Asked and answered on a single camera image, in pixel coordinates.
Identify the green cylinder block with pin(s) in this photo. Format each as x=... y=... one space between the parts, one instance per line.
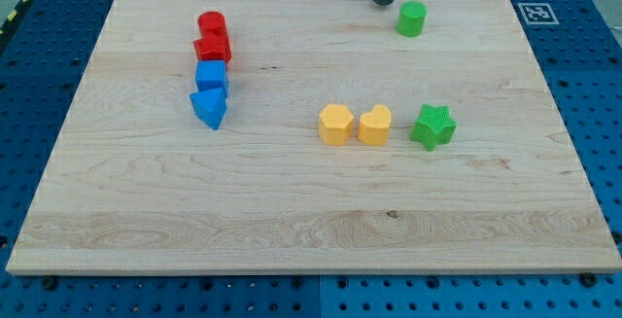
x=411 y=18

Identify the yellow hexagon block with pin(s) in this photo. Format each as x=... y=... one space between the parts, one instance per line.
x=335 y=124

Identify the yellow heart block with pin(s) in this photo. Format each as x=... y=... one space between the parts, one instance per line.
x=374 y=126

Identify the light wooden board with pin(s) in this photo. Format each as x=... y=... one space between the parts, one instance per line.
x=137 y=184

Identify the blue triangle block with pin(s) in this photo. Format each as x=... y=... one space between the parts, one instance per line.
x=209 y=106

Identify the blue cube block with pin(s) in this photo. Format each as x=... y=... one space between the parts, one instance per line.
x=210 y=74

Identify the green star block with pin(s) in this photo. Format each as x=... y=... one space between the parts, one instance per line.
x=434 y=126

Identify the red star block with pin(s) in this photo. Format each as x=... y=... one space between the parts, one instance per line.
x=212 y=47

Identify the red cylinder block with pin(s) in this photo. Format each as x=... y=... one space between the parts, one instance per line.
x=212 y=22

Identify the white fiducial marker tag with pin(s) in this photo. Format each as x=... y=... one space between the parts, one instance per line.
x=535 y=13

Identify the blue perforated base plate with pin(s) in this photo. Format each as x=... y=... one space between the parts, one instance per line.
x=42 y=60

